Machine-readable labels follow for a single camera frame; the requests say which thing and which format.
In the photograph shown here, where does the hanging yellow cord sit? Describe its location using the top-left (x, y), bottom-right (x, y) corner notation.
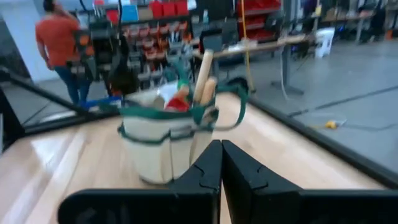
top-left (241, 0), bottom-right (255, 93)

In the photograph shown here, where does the silver trowel wooden handle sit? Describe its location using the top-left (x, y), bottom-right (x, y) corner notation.
top-left (193, 49), bottom-right (215, 104)

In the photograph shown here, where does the person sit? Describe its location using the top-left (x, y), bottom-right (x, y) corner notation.
top-left (34, 0), bottom-right (94, 107)

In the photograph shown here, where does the storage rack with red bins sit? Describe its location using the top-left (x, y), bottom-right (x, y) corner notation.
top-left (93, 0), bottom-right (282, 83)

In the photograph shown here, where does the yellow extension cord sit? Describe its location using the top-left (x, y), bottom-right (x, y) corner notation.
top-left (310, 119), bottom-right (348, 131)

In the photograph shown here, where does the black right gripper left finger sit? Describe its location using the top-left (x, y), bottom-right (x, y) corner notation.
top-left (57, 139), bottom-right (222, 224)

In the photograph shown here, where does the cream green canvas gardening bag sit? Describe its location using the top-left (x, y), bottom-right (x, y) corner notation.
top-left (117, 60), bottom-right (249, 185)

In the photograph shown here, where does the white bin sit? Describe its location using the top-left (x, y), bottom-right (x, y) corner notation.
top-left (314, 27), bottom-right (336, 59)

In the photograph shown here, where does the three-prong hand rake wooden handle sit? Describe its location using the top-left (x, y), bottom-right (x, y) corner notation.
top-left (178, 84), bottom-right (191, 98)

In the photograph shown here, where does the black aluminium table frame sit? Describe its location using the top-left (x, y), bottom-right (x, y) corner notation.
top-left (0, 65), bottom-right (398, 190)

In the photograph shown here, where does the red black gardening glove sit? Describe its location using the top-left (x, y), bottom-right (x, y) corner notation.
top-left (164, 96), bottom-right (191, 113)

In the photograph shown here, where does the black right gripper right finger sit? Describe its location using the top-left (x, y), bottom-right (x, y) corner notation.
top-left (222, 140), bottom-right (398, 224)

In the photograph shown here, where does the hand fork wooden handle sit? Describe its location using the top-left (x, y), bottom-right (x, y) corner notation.
top-left (200, 77), bottom-right (218, 106)

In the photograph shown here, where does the wooden top workbench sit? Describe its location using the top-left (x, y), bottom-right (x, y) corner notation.
top-left (192, 33), bottom-right (310, 96)

